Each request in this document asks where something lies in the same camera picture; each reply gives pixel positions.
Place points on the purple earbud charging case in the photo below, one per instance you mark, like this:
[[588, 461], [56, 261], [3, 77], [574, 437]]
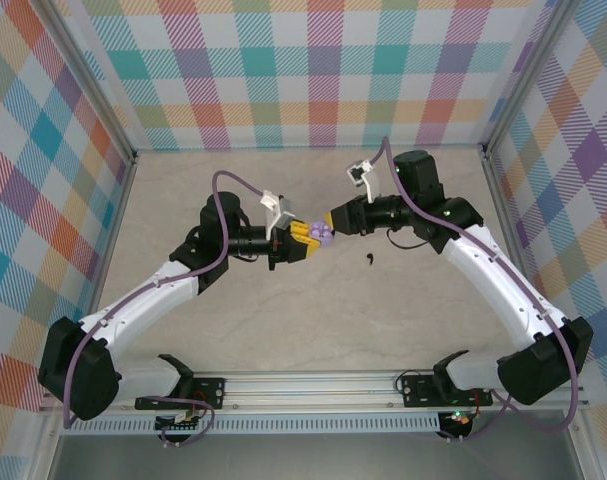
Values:
[[323, 235]]

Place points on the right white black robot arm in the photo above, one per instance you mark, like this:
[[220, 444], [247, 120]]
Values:
[[473, 265]]

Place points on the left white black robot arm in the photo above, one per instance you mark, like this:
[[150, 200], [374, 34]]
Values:
[[133, 305]]

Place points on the left controller circuit board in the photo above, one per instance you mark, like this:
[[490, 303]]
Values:
[[178, 422]]

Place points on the controller circuit board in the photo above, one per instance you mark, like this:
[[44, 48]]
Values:
[[178, 422], [455, 419]]

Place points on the right controller circuit board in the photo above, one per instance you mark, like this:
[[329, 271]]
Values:
[[455, 419]]

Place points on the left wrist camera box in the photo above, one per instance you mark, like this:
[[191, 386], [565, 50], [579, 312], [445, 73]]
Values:
[[280, 210]]

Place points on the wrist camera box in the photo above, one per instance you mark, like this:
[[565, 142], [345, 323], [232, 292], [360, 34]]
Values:
[[358, 172], [280, 210]]

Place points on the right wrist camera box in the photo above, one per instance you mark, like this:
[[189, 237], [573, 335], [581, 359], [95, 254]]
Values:
[[358, 172]]

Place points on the aluminium side rail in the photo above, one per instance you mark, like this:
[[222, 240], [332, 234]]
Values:
[[505, 215], [119, 210]]

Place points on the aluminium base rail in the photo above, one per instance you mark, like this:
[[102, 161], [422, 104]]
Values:
[[308, 390]]

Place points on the aluminium frame post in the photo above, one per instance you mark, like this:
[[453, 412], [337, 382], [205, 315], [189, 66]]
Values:
[[83, 75], [528, 75]]

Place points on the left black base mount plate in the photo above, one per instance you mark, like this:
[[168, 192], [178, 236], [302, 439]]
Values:
[[210, 392]]

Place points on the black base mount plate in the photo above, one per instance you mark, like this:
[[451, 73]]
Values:
[[423, 392], [210, 392]]

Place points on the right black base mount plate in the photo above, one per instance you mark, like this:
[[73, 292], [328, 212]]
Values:
[[423, 392]]

